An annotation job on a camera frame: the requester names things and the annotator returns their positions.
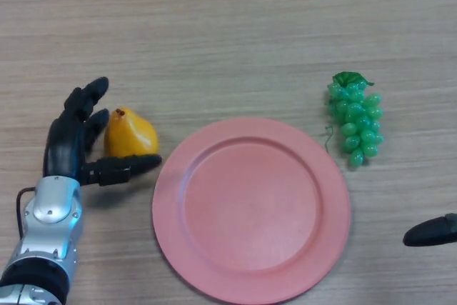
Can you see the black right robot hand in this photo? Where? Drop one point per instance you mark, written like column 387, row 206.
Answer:
column 432, row 230

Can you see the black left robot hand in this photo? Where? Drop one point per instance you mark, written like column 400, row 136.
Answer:
column 64, row 144

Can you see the yellow pear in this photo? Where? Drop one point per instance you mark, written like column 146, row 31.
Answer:
column 134, row 133

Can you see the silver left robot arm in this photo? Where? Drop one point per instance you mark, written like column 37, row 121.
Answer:
column 43, row 240

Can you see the pink round plate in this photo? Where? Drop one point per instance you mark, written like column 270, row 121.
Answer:
column 251, row 211

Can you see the green grape bunch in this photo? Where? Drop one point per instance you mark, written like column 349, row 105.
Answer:
column 357, row 123

